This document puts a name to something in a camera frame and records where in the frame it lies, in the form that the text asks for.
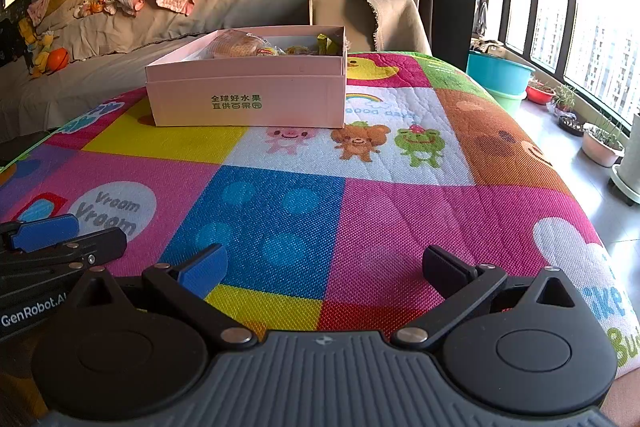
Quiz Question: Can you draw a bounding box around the dark round plant pot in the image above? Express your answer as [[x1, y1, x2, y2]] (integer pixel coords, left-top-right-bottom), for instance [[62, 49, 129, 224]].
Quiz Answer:
[[558, 115, 586, 138]]

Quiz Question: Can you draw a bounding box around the black electronic device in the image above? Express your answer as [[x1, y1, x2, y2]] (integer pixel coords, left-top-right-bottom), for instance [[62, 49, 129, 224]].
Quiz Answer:
[[0, 0, 32, 68]]

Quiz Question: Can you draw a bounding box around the small potted plant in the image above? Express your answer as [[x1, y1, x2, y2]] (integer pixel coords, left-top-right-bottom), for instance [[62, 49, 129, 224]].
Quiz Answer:
[[551, 83, 579, 116]]

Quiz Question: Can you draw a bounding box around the person's right forearm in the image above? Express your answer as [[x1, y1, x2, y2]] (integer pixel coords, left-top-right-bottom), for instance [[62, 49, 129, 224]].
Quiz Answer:
[[599, 364, 640, 427]]

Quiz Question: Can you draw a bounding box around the red plastic basin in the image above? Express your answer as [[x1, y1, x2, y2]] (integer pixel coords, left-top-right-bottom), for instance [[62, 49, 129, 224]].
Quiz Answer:
[[525, 81, 556, 106]]

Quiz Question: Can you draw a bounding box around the pink cardboard box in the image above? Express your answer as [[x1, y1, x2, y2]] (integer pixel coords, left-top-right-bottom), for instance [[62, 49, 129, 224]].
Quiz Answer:
[[145, 25, 349, 128]]

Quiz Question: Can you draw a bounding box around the bread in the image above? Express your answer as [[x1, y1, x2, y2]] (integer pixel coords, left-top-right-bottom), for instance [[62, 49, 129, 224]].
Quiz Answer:
[[207, 29, 281, 58]]

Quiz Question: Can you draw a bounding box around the pink cloth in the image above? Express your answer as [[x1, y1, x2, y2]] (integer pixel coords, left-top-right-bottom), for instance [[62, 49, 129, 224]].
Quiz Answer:
[[27, 0, 87, 26]]

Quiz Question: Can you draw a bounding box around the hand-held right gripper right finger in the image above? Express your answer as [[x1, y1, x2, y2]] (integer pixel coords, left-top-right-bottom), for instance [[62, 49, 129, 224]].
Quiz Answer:
[[391, 246, 582, 352]]

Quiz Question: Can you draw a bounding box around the colourful play mat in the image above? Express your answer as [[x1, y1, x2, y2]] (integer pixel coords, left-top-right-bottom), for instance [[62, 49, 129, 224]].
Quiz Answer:
[[0, 51, 640, 380]]

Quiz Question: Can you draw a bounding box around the yellow plush toy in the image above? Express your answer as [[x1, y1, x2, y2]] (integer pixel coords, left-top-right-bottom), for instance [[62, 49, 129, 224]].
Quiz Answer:
[[18, 18, 59, 78]]

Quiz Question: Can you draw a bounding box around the white rectangular planter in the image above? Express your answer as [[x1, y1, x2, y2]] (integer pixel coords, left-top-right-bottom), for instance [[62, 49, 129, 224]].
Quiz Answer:
[[581, 114, 626, 168]]

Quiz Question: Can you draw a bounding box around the black window frame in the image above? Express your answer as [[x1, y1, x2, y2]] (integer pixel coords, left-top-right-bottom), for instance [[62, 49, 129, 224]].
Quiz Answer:
[[477, 0, 640, 128]]

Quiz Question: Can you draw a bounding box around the orange ball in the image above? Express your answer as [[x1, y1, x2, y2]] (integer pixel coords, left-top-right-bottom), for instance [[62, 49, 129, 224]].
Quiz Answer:
[[47, 48, 70, 72]]

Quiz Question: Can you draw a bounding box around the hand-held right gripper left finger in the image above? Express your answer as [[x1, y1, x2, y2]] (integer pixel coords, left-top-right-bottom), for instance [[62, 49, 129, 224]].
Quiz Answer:
[[67, 243, 258, 350]]

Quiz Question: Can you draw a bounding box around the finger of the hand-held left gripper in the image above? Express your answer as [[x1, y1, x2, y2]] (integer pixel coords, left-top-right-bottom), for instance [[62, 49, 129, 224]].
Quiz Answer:
[[0, 228, 127, 283], [0, 213, 80, 254]]

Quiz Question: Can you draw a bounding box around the tall white pot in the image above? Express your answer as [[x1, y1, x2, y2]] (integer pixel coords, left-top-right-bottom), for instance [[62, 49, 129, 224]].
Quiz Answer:
[[608, 111, 640, 208]]

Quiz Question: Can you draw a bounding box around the grey covered sofa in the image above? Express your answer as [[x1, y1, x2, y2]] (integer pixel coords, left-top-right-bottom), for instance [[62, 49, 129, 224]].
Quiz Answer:
[[0, 0, 341, 142]]

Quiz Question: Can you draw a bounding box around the teal plastic basin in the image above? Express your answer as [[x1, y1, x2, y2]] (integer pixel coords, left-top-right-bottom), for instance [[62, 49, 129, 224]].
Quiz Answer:
[[466, 51, 537, 96]]

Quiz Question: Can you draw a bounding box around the yellow green snack packet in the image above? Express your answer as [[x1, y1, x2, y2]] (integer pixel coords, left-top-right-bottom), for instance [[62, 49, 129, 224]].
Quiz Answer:
[[316, 34, 346, 56]]

